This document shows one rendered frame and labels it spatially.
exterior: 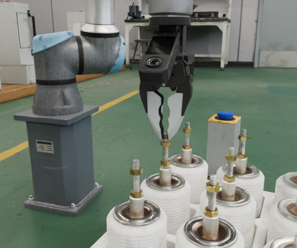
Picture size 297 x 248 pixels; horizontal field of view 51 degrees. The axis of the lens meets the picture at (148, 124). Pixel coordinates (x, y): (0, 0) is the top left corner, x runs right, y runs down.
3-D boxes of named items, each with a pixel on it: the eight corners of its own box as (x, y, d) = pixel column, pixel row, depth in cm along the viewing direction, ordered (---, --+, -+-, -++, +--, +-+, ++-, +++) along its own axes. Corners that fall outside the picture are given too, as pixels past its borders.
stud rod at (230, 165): (226, 186, 55) (229, 146, 53) (232, 188, 55) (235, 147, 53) (224, 189, 55) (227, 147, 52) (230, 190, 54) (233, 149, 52)
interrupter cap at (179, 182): (193, 184, 60) (193, 181, 59) (163, 197, 55) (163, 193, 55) (166, 171, 65) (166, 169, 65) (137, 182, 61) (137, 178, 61)
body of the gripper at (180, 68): (194, 85, 60) (197, 18, 57) (185, 92, 52) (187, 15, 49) (156, 83, 62) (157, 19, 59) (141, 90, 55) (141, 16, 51)
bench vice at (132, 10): (133, 20, 519) (133, 4, 512) (144, 20, 514) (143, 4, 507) (124, 19, 481) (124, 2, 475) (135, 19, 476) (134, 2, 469)
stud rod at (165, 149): (168, 171, 60) (168, 133, 58) (167, 173, 59) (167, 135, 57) (163, 170, 60) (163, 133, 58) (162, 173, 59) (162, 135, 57)
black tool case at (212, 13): (191, 19, 514) (191, 12, 511) (217, 19, 507) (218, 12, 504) (190, 18, 481) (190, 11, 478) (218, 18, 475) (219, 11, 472)
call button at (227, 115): (215, 120, 81) (215, 113, 80) (219, 117, 84) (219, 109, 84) (230, 122, 79) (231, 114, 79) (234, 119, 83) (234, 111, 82)
